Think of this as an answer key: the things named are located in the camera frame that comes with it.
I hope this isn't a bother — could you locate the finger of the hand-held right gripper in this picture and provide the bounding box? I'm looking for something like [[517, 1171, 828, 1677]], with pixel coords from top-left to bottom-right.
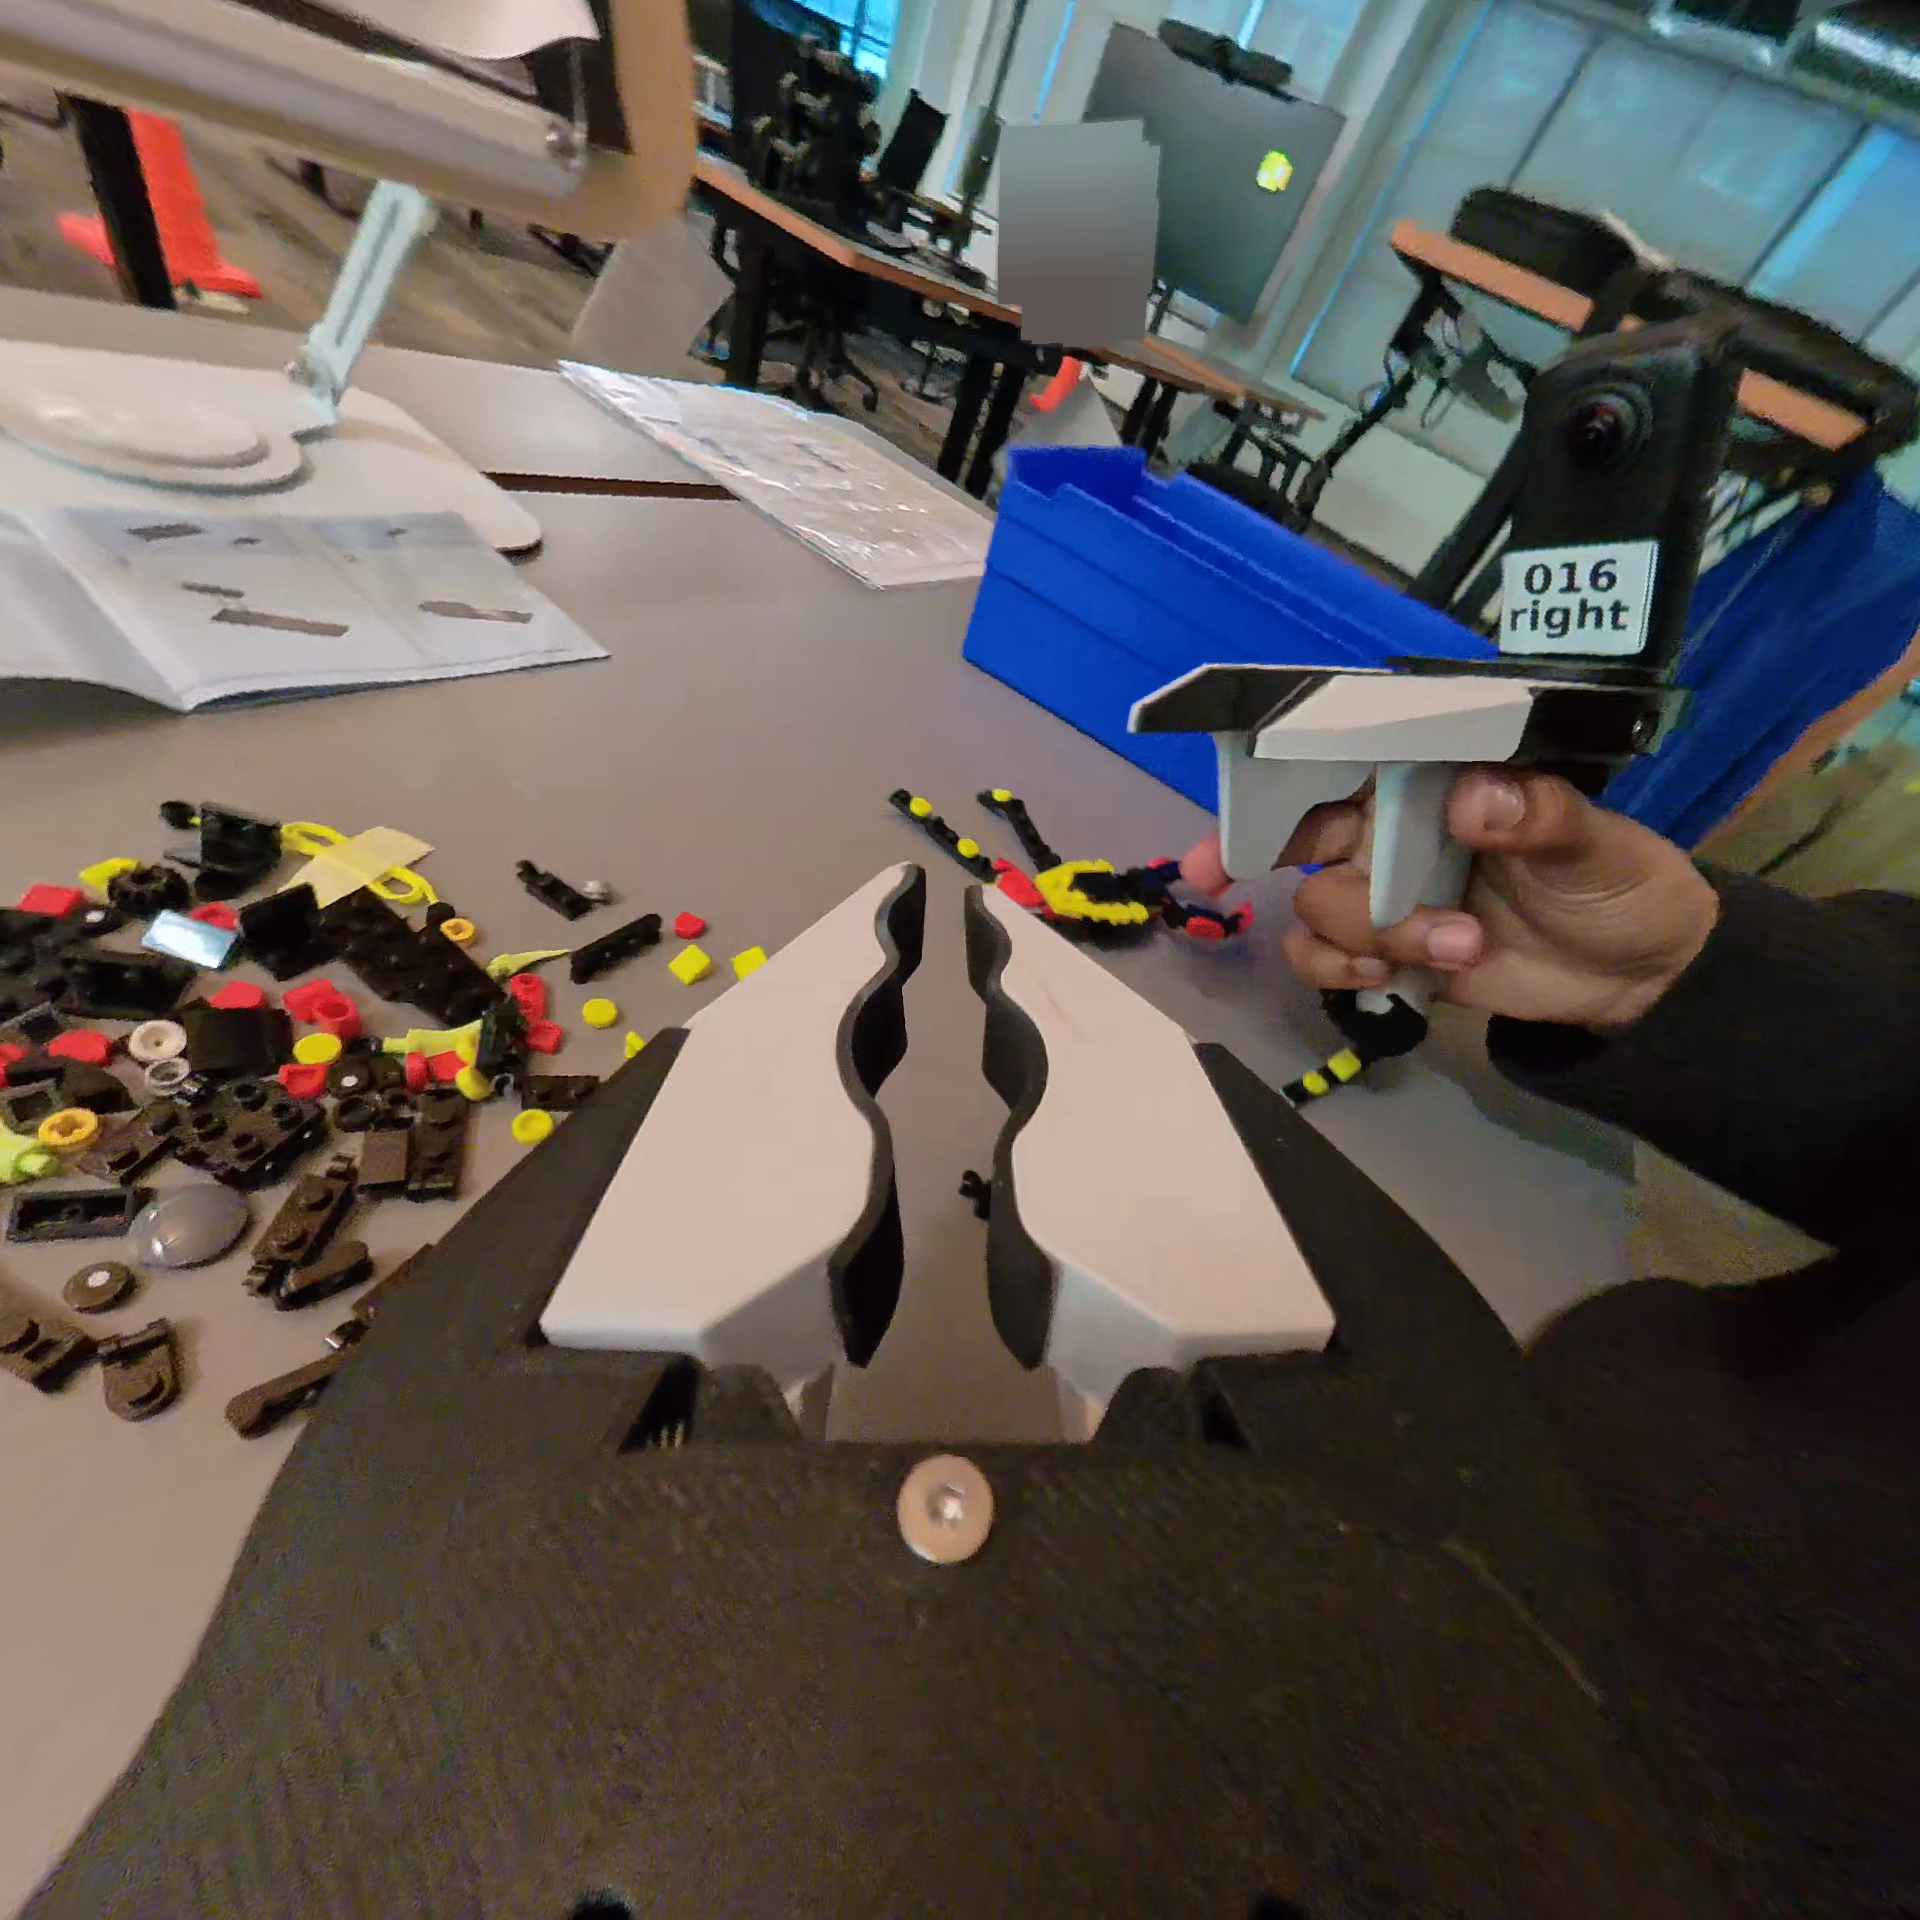
[[1249, 679, 1543, 767], [1127, 663, 1404, 741]]

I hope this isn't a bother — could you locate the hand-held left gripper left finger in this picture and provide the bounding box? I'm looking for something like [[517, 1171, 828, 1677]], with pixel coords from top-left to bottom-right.
[[538, 865, 929, 1441]]

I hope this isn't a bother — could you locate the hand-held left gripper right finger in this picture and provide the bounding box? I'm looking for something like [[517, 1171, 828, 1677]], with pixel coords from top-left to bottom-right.
[[961, 885, 1339, 1443]]

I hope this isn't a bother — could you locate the black yellow red lego assembly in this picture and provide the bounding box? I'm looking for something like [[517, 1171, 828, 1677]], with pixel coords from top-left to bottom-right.
[[989, 847, 1257, 950]]

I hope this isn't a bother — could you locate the person's right forearm black sleeve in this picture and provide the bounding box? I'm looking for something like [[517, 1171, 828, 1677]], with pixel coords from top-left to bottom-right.
[[1487, 862, 1920, 1260]]

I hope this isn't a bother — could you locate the pile of loose lego pieces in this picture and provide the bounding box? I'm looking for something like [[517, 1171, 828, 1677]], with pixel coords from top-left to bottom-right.
[[0, 795, 785, 1445]]

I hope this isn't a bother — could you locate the lego instruction booklet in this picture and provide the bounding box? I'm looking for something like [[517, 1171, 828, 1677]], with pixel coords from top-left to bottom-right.
[[0, 501, 610, 716]]

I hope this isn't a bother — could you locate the person's right hand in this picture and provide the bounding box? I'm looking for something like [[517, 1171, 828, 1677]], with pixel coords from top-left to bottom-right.
[[1280, 762, 1722, 1033]]

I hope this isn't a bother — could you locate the blue plastic bin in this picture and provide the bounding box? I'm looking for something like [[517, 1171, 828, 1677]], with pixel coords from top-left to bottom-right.
[[961, 441, 1504, 822]]

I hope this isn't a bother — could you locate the tall wooden top desk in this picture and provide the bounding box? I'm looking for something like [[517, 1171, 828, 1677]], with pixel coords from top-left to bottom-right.
[[1387, 218, 1884, 602]]

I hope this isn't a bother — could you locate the clear plastic bag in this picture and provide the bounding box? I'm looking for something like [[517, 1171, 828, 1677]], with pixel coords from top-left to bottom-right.
[[556, 357, 1002, 591]]

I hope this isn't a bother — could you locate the long wooden office desk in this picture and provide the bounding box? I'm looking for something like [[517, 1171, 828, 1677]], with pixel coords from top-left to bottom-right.
[[693, 147, 1325, 501]]

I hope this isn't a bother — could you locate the large black monitor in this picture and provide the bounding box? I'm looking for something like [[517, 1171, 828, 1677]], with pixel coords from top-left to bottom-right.
[[1077, 20, 1349, 327]]

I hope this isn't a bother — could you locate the black webcam bar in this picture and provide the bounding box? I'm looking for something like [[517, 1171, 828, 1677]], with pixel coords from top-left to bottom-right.
[[1157, 15, 1297, 87]]

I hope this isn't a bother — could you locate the white cardboard sheet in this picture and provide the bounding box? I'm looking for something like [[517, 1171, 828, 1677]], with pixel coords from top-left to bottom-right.
[[568, 221, 741, 380]]

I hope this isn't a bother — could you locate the person's black clothed torso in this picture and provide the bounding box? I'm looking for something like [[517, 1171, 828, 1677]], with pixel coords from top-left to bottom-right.
[[1506, 1230, 1920, 1920]]

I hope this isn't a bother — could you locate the white desk stand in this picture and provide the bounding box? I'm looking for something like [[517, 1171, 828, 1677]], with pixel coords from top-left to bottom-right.
[[0, 0, 701, 561]]

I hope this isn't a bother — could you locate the red plastic object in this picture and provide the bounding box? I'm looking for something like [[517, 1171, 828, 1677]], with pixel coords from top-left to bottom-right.
[[58, 111, 267, 303]]

